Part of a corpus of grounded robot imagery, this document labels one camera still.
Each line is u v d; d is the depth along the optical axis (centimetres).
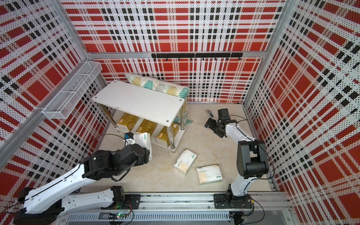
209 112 115
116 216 69
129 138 58
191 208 73
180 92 77
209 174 79
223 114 75
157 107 73
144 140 67
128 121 93
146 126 89
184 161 82
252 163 47
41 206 39
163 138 83
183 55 88
